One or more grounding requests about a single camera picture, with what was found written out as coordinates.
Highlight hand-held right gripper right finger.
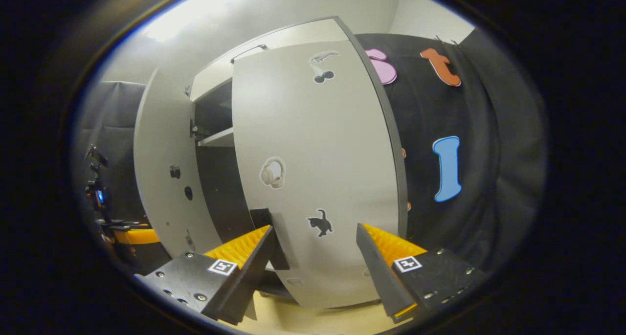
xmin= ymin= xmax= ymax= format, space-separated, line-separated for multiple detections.
xmin=356 ymin=223 xmax=487 ymax=324

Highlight white cabinet shelf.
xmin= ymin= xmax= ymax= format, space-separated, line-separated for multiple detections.
xmin=198 ymin=127 xmax=235 ymax=148

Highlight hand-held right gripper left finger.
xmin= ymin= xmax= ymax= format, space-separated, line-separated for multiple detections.
xmin=134 ymin=225 xmax=277 ymax=326

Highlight white cabinet door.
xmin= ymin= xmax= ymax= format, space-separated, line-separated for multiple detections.
xmin=133 ymin=67 xmax=223 ymax=258
xmin=231 ymin=39 xmax=405 ymax=310

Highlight white cabinet drawer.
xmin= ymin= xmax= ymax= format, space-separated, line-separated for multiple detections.
xmin=190 ymin=17 xmax=350 ymax=102

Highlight metal drawer handle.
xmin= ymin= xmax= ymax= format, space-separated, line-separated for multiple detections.
xmin=230 ymin=44 xmax=268 ymax=64

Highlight white shoe cabinet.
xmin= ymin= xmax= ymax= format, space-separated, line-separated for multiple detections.
xmin=133 ymin=16 xmax=409 ymax=310

